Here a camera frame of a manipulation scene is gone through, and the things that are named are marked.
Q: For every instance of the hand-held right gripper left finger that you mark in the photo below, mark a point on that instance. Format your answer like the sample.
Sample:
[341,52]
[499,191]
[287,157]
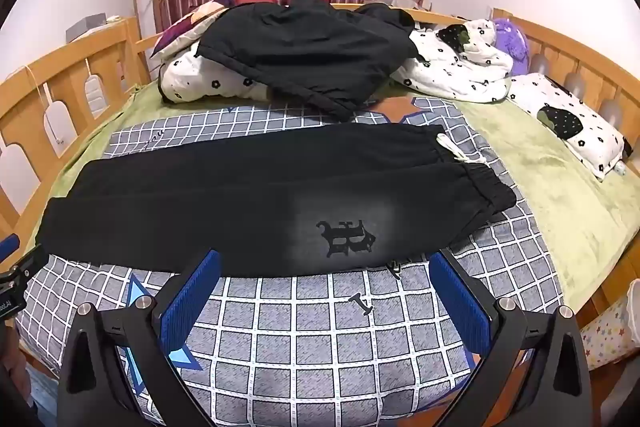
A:
[192,299]

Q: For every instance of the green blanket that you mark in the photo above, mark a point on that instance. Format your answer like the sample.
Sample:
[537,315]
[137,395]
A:
[550,187]

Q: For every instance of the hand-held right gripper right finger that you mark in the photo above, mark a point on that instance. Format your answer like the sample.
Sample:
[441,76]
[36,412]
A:
[460,302]

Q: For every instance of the white dotted pillow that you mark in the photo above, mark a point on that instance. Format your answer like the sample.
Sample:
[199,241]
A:
[450,67]

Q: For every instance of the purple printed cushion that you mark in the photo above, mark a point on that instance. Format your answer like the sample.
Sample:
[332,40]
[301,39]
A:
[175,34]

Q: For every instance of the black jacket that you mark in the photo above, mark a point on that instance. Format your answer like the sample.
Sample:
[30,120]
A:
[310,52]

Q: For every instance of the star print bin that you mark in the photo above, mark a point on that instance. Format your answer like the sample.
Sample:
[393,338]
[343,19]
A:
[610,337]

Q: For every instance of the purple plush toy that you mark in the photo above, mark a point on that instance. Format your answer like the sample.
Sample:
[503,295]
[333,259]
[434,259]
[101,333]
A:
[511,42]

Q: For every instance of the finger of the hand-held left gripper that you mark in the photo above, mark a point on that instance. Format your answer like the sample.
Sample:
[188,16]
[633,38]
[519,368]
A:
[7,247]

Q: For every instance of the black pants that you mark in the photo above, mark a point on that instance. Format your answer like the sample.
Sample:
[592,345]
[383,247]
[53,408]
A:
[225,207]

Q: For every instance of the white floral pillow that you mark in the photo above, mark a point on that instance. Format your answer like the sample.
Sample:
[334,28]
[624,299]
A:
[590,132]

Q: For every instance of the grey checked bedsheet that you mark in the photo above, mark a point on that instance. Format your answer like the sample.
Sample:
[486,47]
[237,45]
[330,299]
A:
[310,332]

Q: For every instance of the grey box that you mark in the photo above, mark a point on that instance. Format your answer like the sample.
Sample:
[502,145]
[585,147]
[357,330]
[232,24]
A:
[85,26]

